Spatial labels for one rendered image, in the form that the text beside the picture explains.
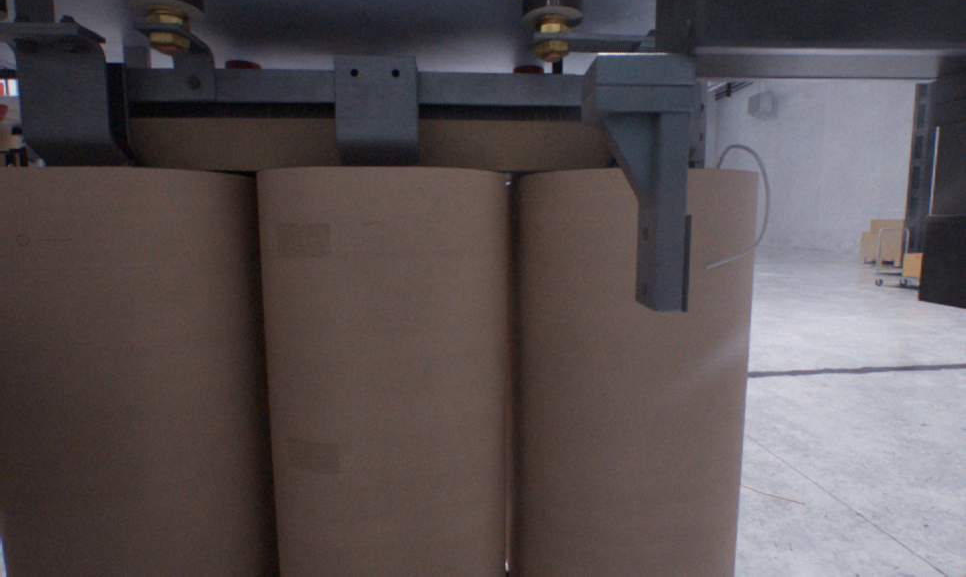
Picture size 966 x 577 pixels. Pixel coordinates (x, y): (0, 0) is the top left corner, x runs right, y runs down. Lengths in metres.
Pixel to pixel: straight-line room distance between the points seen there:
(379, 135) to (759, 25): 0.61
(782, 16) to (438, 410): 0.66
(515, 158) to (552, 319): 0.28
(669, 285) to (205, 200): 0.74
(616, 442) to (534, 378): 0.16
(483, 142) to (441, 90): 0.11
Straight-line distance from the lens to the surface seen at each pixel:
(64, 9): 1.15
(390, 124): 0.76
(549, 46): 0.76
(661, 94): 0.21
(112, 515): 0.97
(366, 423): 0.78
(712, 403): 0.88
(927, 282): 0.30
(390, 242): 0.71
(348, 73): 0.79
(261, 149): 0.90
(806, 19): 0.23
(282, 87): 0.86
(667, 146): 0.21
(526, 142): 0.87
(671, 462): 0.89
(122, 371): 0.87
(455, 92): 0.83
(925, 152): 13.44
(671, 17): 0.24
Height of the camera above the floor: 1.00
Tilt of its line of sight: 6 degrees down
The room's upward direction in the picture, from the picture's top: straight up
